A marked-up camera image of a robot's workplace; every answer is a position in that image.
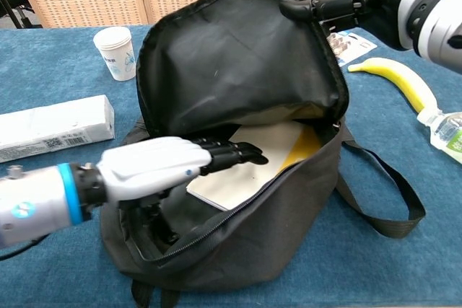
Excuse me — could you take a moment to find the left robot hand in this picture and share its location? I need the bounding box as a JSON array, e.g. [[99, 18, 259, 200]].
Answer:
[[97, 136, 270, 251]]

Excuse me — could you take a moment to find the orange-edged white book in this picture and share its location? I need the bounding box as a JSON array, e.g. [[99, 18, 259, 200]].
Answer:
[[186, 120, 322, 212]]

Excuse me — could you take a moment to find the black backpack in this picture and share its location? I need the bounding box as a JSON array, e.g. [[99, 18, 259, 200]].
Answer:
[[100, 0, 427, 308]]

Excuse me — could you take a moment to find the blue card blister pack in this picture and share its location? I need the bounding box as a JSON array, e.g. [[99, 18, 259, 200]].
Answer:
[[326, 30, 378, 69]]

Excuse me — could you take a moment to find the yellow banana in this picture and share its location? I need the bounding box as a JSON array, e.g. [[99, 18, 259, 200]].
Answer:
[[347, 57, 442, 114]]

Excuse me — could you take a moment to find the long tea box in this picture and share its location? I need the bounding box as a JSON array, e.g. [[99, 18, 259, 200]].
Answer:
[[0, 94, 116, 164]]

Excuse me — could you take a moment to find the white paper cup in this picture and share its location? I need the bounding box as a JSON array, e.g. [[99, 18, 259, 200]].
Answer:
[[92, 26, 137, 82]]

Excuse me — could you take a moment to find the green label drink bottle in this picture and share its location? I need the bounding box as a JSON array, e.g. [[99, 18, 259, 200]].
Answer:
[[416, 107, 462, 166]]

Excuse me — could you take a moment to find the blue felt table cover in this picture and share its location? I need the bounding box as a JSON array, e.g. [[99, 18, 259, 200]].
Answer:
[[0, 23, 462, 308]]

